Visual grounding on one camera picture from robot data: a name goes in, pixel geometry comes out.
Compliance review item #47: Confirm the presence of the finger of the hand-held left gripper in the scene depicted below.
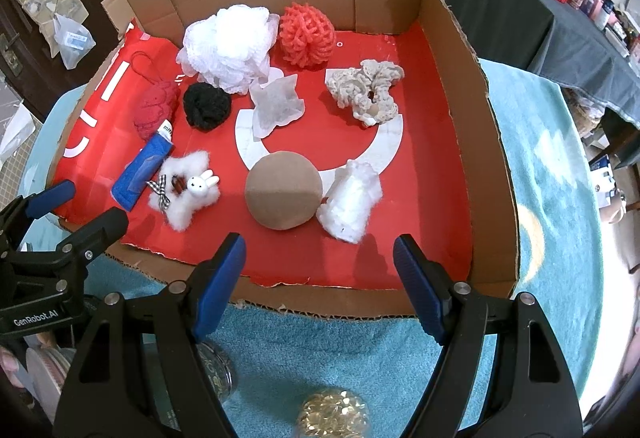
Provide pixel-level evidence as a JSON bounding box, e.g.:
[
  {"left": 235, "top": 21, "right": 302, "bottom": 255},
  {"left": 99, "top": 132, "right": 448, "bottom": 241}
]
[
  {"left": 52, "top": 207, "right": 130, "bottom": 289},
  {"left": 0, "top": 179, "right": 77, "bottom": 249}
]

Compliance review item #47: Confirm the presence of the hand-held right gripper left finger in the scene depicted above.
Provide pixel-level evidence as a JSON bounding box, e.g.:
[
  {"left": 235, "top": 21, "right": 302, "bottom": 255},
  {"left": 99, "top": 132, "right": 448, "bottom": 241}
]
[{"left": 52, "top": 232, "right": 248, "bottom": 438}]

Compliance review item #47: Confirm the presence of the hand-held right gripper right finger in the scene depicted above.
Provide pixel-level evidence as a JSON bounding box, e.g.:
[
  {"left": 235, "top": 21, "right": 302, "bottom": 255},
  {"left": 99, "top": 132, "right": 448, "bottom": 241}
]
[{"left": 392, "top": 234, "right": 585, "bottom": 438}]

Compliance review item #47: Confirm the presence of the blue soft packet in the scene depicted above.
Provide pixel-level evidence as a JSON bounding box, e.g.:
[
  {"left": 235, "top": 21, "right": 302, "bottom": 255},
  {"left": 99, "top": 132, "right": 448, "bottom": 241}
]
[{"left": 111, "top": 119, "right": 176, "bottom": 209}]

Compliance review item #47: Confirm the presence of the white fluffy bunny plush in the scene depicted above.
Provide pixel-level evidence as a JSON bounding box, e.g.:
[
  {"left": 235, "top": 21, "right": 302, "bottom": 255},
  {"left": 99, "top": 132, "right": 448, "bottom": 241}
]
[{"left": 146, "top": 153, "right": 222, "bottom": 233}]

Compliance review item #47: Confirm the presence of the brown round sponge pad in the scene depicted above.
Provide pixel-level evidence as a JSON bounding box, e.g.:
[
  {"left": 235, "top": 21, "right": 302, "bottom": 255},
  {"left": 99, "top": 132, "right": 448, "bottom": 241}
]
[{"left": 244, "top": 151, "right": 323, "bottom": 231}]

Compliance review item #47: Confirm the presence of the white fluffy cotton piece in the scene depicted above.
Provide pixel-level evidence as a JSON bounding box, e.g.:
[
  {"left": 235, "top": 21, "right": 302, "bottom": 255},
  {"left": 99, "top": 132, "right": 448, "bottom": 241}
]
[{"left": 316, "top": 159, "right": 383, "bottom": 245}]

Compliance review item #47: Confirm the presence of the red crochet ball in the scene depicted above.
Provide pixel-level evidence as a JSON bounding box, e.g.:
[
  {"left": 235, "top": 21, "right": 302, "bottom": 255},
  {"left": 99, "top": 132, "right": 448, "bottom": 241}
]
[{"left": 131, "top": 52, "right": 181, "bottom": 142}]

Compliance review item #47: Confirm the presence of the cardboard box with red inside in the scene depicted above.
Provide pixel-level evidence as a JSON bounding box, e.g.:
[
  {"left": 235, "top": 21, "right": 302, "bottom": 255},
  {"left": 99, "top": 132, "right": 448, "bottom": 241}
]
[{"left": 47, "top": 0, "right": 521, "bottom": 319}]

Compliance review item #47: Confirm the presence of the black scrunchie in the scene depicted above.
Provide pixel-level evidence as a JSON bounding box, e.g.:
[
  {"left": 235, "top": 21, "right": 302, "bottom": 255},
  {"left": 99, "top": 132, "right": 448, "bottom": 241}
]
[{"left": 181, "top": 82, "right": 233, "bottom": 133}]

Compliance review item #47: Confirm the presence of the white tissue pouch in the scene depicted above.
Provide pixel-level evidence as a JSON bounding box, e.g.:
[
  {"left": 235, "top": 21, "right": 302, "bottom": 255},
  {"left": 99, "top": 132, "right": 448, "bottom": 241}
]
[{"left": 248, "top": 74, "right": 306, "bottom": 143}]

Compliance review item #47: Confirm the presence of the beige crochet scrunchie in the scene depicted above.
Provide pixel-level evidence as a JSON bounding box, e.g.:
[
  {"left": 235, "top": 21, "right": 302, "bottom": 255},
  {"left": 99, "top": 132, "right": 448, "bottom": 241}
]
[{"left": 325, "top": 59, "right": 405, "bottom": 127}]

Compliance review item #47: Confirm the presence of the white mesh bath loofah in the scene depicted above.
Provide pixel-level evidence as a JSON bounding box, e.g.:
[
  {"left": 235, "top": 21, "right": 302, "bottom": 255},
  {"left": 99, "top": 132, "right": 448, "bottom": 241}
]
[{"left": 176, "top": 4, "right": 281, "bottom": 96}]

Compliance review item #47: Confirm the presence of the orange-red bath loofah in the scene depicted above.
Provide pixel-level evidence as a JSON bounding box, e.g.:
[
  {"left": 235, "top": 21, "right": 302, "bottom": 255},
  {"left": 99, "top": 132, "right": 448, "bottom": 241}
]
[{"left": 278, "top": 2, "right": 337, "bottom": 68}]

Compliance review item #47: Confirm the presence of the glass jar of dark leaves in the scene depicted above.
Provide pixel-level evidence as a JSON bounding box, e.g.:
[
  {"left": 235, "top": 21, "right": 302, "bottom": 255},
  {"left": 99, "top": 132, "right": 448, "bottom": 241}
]
[{"left": 195, "top": 340, "right": 238, "bottom": 411}]

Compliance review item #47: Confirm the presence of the dark brown door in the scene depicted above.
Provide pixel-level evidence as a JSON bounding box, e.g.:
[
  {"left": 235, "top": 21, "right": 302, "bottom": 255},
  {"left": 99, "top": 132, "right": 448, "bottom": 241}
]
[{"left": 0, "top": 0, "right": 118, "bottom": 116}]

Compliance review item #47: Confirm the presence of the clear plastic bag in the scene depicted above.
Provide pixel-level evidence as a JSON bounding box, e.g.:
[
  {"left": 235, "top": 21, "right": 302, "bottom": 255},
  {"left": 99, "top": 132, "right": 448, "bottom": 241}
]
[{"left": 52, "top": 14, "right": 96, "bottom": 71}]

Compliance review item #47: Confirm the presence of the glass jar of gold capsules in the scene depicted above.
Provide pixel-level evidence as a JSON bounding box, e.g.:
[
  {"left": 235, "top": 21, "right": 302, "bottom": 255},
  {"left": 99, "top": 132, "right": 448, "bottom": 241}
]
[{"left": 296, "top": 390, "right": 372, "bottom": 438}]

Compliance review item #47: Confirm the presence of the wicker basket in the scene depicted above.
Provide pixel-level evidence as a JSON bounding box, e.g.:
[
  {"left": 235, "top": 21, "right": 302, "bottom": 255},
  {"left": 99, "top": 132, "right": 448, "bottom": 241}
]
[{"left": 567, "top": 88, "right": 608, "bottom": 139}]

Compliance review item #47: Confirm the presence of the side table with grey cloth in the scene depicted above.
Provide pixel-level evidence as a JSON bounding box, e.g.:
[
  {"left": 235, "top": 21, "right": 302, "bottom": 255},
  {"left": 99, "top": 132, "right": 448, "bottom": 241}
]
[{"left": 444, "top": 0, "right": 640, "bottom": 91}]

